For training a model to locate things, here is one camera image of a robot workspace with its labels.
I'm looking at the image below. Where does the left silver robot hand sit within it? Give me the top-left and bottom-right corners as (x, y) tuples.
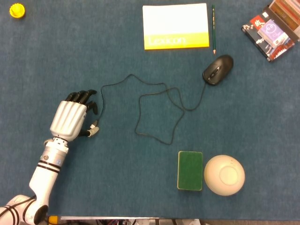
(49, 90), (100, 142)

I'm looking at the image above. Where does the black mouse cable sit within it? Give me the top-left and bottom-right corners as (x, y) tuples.
(97, 74), (208, 145)

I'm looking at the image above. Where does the black computer mouse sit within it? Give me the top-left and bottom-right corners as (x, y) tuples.
(202, 54), (234, 86)

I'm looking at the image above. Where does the blue felt table mat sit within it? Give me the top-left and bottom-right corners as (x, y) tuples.
(0, 0), (300, 218)

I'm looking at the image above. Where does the yellow bottle cap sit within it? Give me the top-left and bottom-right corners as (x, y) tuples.
(9, 2), (26, 19)

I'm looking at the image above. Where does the green scouring sponge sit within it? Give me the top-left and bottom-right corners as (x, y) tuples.
(177, 150), (203, 191)

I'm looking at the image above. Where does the white yellow Lexicon book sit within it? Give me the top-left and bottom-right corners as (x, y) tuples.
(142, 3), (210, 51)

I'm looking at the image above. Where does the cream upturned bowl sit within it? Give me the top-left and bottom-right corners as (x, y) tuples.
(203, 154), (246, 196)

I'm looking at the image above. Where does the green pencil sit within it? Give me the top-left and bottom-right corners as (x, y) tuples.
(211, 4), (217, 55)

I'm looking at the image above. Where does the dark patterned card box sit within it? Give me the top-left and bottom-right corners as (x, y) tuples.
(240, 14), (295, 63)

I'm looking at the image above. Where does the purple card pack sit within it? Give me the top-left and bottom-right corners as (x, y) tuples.
(257, 19), (289, 47)

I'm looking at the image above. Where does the striped open box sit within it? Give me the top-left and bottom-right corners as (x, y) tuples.
(262, 0), (300, 43)

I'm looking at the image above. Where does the white frame rail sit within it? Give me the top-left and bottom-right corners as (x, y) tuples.
(60, 216), (174, 221)

